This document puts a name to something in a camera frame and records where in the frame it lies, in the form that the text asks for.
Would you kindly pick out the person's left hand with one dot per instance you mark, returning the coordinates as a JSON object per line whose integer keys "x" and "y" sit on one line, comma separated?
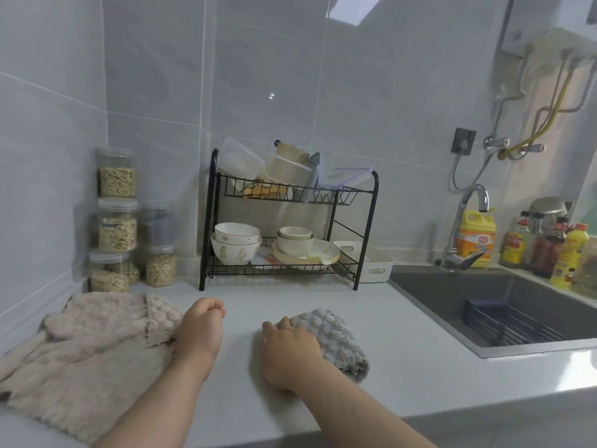
{"x": 200, "y": 335}

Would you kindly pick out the person's right hand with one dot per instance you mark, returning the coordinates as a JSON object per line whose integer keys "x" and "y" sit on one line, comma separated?
{"x": 289, "y": 354}

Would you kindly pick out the grey checked towel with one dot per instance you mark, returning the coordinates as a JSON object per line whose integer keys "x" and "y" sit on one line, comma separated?
{"x": 340, "y": 340}

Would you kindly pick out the pile of fluffy cloths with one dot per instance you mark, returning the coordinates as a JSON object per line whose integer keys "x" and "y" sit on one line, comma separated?
{"x": 84, "y": 368}

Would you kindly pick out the person's left forearm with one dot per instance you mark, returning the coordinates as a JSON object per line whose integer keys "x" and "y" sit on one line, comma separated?
{"x": 154, "y": 415}

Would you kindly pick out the person's right forearm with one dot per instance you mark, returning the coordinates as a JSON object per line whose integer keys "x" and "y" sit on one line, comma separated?
{"x": 364, "y": 415}

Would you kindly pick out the small clear jar of oats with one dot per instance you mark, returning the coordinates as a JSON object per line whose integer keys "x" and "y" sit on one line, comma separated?
{"x": 161, "y": 270}

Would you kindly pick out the small bowls on plates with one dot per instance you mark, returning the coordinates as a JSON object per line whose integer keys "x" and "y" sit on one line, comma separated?
{"x": 289, "y": 261}

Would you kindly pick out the white orange printed mat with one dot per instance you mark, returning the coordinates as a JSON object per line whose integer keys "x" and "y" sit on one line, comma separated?
{"x": 266, "y": 258}

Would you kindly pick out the pale green rice paddle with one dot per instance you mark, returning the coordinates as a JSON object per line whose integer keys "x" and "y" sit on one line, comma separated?
{"x": 326, "y": 258}

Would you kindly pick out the short clear plastic jar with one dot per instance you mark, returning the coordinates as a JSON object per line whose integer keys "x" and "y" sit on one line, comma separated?
{"x": 109, "y": 280}

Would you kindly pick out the small white bowl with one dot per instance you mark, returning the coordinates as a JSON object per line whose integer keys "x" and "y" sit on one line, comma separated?
{"x": 295, "y": 232}
{"x": 295, "y": 247}

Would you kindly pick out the clear jar grey contents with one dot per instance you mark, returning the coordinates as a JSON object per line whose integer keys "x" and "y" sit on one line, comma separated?
{"x": 156, "y": 230}

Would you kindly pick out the white plastic basket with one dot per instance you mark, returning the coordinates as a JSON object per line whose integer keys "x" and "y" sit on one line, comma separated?
{"x": 378, "y": 272}

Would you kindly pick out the grey kitchen sink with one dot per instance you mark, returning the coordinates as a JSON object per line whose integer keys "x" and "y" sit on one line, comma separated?
{"x": 429, "y": 293}

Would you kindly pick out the yellow dish cloth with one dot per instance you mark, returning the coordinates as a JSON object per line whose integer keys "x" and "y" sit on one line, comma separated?
{"x": 263, "y": 189}

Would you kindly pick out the grey plastic lid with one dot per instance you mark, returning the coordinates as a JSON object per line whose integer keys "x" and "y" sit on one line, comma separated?
{"x": 313, "y": 179}

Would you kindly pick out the clear plastic food container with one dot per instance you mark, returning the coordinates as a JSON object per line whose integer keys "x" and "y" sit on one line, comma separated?
{"x": 240, "y": 158}

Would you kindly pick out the large clear food container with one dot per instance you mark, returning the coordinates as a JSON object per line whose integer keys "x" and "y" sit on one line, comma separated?
{"x": 289, "y": 170}

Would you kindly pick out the blue rimmed container lid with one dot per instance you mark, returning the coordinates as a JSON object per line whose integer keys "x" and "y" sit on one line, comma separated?
{"x": 347, "y": 178}

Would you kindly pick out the chrome faucet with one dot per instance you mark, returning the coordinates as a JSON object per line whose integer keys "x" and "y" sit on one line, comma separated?
{"x": 454, "y": 262}

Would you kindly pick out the blue sink drain rack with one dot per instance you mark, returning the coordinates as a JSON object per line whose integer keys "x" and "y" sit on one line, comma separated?
{"x": 485, "y": 307}

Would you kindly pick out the tan lid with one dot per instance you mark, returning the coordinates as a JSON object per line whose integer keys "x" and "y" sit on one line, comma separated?
{"x": 293, "y": 151}

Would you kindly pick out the yellow detergent bottle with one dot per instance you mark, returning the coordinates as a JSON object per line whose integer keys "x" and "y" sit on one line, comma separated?
{"x": 475, "y": 242}

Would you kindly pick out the group of condiment bottles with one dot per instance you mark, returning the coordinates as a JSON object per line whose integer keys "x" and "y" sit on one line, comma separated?
{"x": 545, "y": 256}

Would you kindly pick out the yellow squeeze bottle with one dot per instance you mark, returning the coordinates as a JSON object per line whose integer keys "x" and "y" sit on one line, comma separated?
{"x": 569, "y": 261}

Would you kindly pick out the chrome water valve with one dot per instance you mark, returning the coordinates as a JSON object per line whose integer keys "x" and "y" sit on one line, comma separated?
{"x": 495, "y": 142}
{"x": 532, "y": 148}

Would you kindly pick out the steel pot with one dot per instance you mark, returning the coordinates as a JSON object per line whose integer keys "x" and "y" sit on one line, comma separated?
{"x": 550, "y": 207}

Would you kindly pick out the clear glass bottle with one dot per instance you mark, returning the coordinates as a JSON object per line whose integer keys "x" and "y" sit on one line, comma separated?
{"x": 587, "y": 270}

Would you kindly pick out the metal water pipe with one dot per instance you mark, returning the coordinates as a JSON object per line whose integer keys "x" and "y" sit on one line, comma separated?
{"x": 559, "y": 110}
{"x": 496, "y": 118}

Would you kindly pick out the black wall socket with plug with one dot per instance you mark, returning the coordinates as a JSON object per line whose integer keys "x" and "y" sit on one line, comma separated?
{"x": 463, "y": 140}

